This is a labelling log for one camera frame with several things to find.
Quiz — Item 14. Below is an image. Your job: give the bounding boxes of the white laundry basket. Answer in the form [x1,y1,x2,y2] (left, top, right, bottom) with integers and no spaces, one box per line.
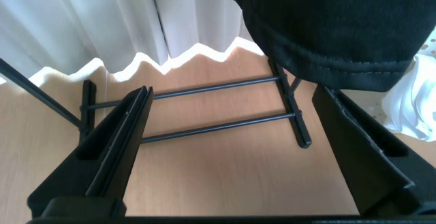
[340,26,436,126]

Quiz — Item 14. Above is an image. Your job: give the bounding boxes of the silver curtain wand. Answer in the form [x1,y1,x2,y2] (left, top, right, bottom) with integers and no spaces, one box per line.
[148,0,170,59]

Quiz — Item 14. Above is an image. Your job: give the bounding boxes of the white garment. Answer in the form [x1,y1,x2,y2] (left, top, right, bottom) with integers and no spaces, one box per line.
[381,53,436,142]

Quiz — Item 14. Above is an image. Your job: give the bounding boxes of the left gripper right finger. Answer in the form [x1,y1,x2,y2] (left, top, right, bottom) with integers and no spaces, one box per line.
[311,80,436,216]

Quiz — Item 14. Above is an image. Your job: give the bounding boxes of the black shorts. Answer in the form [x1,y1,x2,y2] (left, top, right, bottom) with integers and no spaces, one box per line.
[180,0,436,93]

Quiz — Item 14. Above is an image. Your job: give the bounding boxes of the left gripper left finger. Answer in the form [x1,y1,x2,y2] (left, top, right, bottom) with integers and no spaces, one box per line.
[27,86,155,218]

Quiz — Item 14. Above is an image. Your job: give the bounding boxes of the black clothes rack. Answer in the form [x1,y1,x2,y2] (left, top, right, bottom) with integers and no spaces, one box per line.
[0,57,313,149]

